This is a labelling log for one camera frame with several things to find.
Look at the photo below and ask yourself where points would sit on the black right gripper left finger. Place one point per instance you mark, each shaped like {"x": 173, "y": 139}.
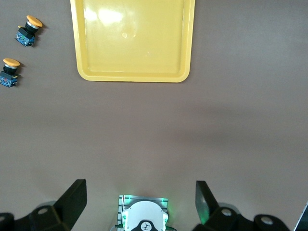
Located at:
{"x": 69, "y": 207}

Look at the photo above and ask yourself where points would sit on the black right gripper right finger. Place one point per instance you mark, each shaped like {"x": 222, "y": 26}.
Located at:
{"x": 204, "y": 207}

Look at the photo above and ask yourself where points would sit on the yellow plastic tray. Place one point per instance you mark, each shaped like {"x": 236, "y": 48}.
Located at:
{"x": 134, "y": 48}

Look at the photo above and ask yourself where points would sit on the yellow mushroom push button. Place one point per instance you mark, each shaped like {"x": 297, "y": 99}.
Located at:
{"x": 10, "y": 62}
{"x": 33, "y": 21}

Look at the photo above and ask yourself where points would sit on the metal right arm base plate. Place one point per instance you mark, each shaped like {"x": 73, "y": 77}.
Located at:
{"x": 144, "y": 198}

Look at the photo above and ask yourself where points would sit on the brown table cover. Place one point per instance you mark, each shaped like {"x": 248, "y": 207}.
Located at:
{"x": 154, "y": 132}

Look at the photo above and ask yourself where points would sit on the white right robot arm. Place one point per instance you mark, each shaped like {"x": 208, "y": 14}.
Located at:
{"x": 144, "y": 211}

